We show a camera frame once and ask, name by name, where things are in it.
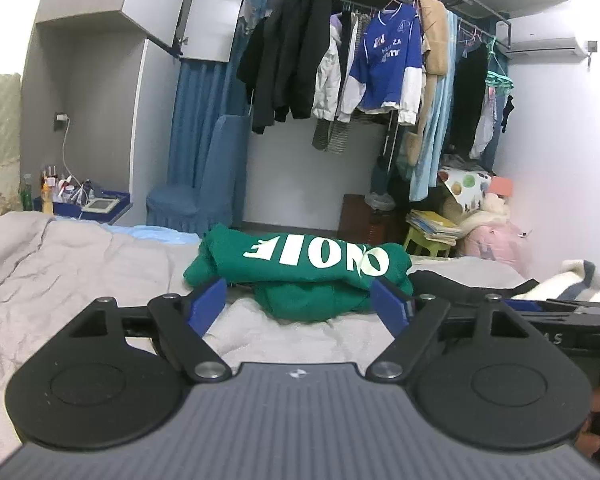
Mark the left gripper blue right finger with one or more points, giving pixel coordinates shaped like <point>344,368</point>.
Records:
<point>414,323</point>

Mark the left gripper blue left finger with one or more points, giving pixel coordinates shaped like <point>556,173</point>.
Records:
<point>181,323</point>

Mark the green hoodie sweatshirt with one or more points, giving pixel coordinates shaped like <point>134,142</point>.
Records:
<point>296,277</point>

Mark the striped folded blanket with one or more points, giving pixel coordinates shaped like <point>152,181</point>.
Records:
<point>577,280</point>

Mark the green plastic stool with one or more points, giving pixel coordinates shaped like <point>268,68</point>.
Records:
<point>416,243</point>

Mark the stack of books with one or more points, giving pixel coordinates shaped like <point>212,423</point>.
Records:
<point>434,227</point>

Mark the dark brown box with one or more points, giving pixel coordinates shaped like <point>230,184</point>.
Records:
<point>361,224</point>

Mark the pink plush bundle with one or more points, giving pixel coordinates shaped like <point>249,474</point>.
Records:
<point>499,242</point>

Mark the blue covered chair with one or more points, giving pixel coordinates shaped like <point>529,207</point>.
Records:
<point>218,197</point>

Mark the blue tray on nightstand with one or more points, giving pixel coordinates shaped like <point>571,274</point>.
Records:
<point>106,209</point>

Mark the light blue hanging garment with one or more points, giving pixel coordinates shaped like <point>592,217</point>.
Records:
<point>423,176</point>

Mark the orange bottle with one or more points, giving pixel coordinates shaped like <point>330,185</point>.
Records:
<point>47,199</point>

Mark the green glass bottle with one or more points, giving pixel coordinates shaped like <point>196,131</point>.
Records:
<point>26,193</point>

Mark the blue curtain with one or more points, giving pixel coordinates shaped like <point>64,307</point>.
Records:
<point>212,41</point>

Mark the blue white jersey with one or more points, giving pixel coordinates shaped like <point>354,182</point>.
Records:
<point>386,74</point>

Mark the grey wardrobe cabinet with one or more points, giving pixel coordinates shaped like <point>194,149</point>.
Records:
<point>98,93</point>

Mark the white hanging jacket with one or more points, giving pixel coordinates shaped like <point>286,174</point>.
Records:
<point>334,66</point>

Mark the black hanging jacket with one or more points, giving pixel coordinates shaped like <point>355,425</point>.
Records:
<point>280,62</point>

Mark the white air conditioner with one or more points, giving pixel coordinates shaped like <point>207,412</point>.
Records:
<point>553,47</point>

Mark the beige hanging coat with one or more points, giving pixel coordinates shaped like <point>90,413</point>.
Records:
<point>435,59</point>

